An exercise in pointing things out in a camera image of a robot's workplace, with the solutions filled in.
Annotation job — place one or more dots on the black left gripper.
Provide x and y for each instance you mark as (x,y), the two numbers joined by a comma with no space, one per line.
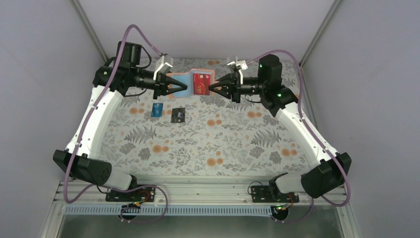
(161,83)

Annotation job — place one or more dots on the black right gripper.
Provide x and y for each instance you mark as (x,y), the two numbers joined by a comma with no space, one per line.
(226,80)

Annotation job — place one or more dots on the blue credit card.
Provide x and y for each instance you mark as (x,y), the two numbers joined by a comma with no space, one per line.
(157,110)

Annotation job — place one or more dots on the red VIP card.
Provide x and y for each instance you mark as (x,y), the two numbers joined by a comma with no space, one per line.
(201,82)

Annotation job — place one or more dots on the black VIP card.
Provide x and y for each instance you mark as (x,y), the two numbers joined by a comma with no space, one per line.
(176,115)
(183,115)

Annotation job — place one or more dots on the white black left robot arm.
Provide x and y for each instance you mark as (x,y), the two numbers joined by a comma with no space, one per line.
(81,157)

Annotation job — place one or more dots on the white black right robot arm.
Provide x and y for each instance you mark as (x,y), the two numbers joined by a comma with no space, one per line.
(328,168)

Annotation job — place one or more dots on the floral patterned table mat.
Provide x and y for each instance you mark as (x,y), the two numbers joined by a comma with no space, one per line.
(218,137)

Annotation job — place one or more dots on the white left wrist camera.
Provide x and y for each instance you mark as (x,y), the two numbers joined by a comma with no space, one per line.
(163,65)

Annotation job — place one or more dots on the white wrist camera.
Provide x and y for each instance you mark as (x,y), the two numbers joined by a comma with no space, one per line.
(236,66)
(163,65)

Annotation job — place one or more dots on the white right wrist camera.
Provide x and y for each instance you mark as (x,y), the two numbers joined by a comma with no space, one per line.
(236,66)

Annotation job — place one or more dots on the aluminium mounting rail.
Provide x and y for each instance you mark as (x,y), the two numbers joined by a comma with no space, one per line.
(195,190)

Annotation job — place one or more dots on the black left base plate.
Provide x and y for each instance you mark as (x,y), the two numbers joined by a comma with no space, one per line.
(141,195)

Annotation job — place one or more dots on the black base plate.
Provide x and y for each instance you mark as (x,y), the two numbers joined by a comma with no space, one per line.
(141,195)
(266,194)

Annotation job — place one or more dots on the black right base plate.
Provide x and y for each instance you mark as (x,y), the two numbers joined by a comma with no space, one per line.
(266,194)

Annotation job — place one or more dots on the grey slotted cable duct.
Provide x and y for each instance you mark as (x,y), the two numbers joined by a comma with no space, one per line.
(171,210)

